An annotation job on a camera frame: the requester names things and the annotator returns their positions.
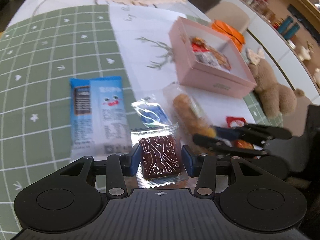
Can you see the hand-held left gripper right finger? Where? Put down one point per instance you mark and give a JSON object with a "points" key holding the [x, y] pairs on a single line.
{"points": [[188, 161]]}

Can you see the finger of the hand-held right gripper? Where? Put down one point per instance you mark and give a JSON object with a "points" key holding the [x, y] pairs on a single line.
{"points": [[226, 133], [212, 143]]}

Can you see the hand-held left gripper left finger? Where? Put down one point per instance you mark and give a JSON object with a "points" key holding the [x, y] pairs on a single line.
{"points": [[135, 158]]}

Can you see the small red snack packet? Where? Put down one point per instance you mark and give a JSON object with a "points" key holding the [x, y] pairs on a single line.
{"points": [[235, 121]]}

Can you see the chocolate brownie clear packet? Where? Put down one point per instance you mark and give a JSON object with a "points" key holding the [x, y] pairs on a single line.
{"points": [[160, 155]]}

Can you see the pink cardboard box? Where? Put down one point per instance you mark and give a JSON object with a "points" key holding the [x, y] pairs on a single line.
{"points": [[200, 77]]}

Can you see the round bread packet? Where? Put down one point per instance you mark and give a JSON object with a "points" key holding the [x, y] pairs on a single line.
{"points": [[221, 58]]}

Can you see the long bread packet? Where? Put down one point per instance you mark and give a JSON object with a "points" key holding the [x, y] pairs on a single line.
{"points": [[187, 115]]}

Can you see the blue and white snack bag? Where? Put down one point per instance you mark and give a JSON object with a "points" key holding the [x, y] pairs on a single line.
{"points": [[110, 120]]}

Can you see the small blue clear packet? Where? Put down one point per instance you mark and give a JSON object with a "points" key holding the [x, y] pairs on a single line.
{"points": [[152, 115]]}

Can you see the brown teddy bear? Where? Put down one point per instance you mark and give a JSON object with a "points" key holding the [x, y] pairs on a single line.
{"points": [[272, 92]]}

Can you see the orange bag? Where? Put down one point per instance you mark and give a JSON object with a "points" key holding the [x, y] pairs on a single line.
{"points": [[230, 32]]}

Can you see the beige chair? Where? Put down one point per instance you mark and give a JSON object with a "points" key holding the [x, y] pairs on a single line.
{"points": [[232, 15]]}

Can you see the green checked tablecloth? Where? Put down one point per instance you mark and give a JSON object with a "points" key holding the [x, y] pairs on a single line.
{"points": [[50, 67]]}

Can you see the wooden wall shelf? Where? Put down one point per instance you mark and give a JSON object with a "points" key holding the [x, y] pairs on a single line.
{"points": [[310, 0]]}

